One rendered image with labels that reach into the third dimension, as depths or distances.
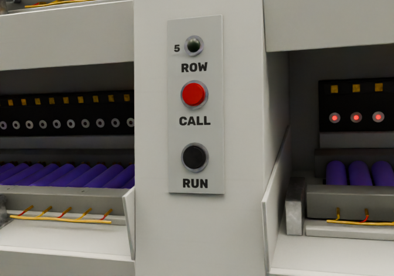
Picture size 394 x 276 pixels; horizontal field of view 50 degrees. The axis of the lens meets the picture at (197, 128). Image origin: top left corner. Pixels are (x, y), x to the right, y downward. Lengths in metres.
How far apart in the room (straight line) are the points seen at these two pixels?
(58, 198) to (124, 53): 0.15
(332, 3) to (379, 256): 0.17
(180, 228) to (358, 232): 0.13
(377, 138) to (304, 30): 0.19
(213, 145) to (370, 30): 0.12
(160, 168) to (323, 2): 0.16
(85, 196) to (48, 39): 0.14
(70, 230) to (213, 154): 0.16
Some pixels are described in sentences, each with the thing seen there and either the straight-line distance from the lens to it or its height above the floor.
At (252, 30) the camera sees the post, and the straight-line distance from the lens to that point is 0.29.
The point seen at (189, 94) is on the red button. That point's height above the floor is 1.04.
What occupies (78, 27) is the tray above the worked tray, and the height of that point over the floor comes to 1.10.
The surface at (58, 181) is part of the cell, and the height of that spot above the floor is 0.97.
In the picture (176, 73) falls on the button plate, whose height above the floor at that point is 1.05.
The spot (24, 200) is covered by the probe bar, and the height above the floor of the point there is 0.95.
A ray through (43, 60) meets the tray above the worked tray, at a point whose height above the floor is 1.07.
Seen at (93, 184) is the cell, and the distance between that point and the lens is 0.42.
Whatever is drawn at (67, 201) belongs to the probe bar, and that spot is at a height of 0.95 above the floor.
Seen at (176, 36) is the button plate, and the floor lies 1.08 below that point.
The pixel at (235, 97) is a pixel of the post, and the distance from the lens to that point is 0.29.
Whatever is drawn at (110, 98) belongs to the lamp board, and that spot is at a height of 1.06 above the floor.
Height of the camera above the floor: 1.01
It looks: 1 degrees up
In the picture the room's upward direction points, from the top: 1 degrees counter-clockwise
